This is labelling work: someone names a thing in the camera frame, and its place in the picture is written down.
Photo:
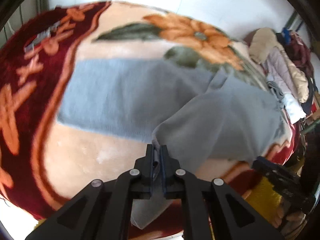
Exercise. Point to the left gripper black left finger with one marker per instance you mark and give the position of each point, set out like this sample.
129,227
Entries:
101,210

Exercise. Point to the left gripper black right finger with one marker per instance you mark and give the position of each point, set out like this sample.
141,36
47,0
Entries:
211,209

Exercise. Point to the grey sweat pants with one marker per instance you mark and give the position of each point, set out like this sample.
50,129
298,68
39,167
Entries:
214,124

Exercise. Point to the yellow fuzzy slipper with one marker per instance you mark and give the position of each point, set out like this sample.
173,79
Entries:
264,199

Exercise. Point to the floral fleece bed blanket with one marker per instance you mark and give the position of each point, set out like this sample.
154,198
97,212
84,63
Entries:
37,64

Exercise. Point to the striped grey folded cloth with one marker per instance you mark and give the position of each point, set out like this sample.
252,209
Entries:
275,90

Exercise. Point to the beige puffer jacket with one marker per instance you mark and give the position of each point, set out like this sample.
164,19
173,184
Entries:
265,50

